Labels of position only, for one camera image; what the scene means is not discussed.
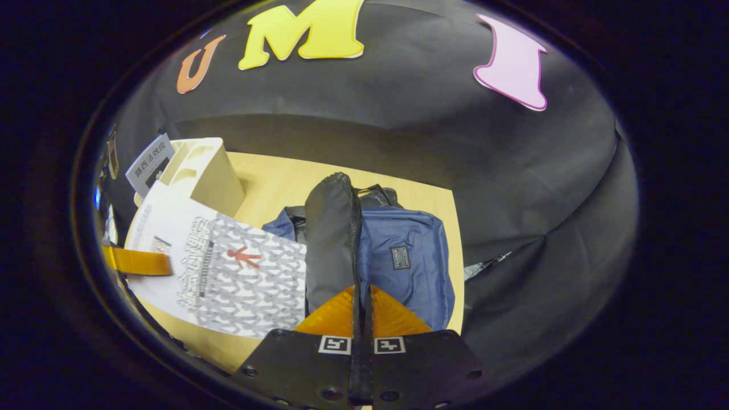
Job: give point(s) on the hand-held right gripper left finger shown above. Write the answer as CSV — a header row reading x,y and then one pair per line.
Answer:
x,y
307,370

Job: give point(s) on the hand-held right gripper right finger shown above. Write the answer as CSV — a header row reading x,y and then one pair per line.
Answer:
x,y
421,370

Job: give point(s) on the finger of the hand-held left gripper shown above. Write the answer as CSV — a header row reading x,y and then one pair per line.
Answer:
x,y
139,261

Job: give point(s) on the grey book with black square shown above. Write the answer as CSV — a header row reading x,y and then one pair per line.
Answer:
x,y
147,165

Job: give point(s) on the white patterned book red figure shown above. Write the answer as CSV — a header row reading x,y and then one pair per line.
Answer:
x,y
239,279

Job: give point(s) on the white plastic bookshelf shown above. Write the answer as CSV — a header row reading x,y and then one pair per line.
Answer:
x,y
199,171

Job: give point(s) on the blue schoolbag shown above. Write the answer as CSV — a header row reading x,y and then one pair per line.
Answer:
x,y
410,262

